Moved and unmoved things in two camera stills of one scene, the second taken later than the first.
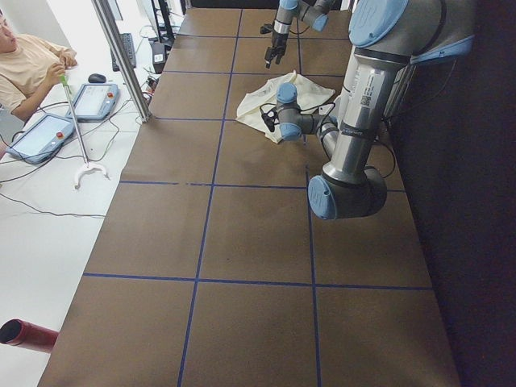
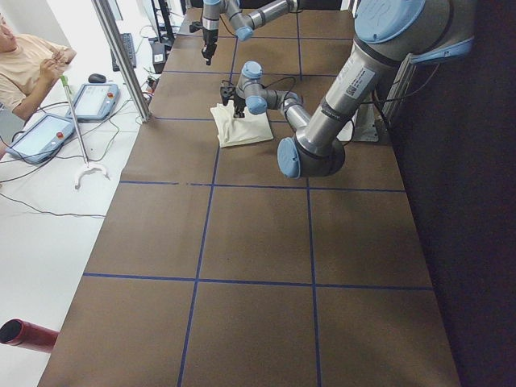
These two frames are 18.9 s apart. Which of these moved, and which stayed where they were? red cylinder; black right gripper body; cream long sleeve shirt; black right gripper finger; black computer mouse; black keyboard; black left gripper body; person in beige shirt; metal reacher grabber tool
Moved: black right gripper body; black left gripper body; black right gripper finger; cream long sleeve shirt
Stayed: black computer mouse; red cylinder; metal reacher grabber tool; person in beige shirt; black keyboard
